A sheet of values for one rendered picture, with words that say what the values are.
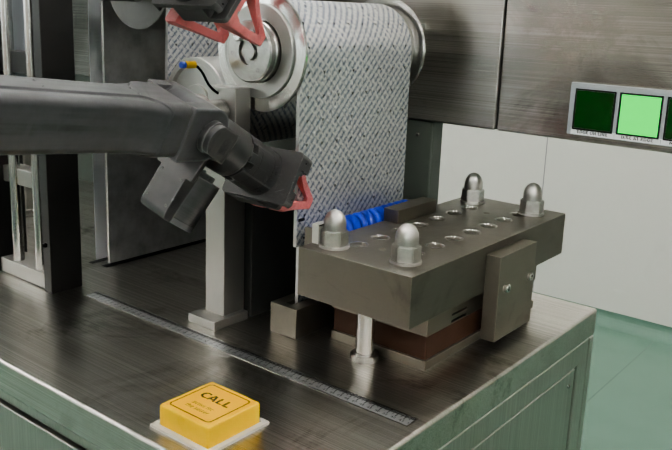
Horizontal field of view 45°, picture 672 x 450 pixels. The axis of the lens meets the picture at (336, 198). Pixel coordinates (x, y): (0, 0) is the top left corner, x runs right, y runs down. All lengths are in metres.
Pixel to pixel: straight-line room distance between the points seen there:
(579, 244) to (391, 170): 2.65
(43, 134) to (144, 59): 0.64
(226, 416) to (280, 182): 0.27
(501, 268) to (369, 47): 0.33
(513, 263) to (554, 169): 2.72
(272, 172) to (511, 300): 0.35
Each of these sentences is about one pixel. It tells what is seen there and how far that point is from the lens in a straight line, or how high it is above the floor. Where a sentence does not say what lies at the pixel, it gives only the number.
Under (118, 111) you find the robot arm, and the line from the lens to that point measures 0.72.
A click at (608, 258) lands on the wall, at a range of 3.72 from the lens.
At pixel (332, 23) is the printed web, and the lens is 1.03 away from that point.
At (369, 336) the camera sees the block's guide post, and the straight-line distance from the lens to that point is 0.96.
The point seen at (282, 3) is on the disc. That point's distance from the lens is 0.99.
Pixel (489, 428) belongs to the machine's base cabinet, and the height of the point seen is 0.84.
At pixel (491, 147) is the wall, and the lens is 3.86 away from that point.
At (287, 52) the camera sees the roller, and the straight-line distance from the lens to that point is 0.97.
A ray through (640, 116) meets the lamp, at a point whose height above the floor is 1.18.
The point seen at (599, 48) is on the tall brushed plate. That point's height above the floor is 1.27.
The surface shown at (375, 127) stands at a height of 1.15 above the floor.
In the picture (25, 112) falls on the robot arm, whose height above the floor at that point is 1.22.
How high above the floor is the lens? 1.30
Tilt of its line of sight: 13 degrees down
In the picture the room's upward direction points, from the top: 2 degrees clockwise
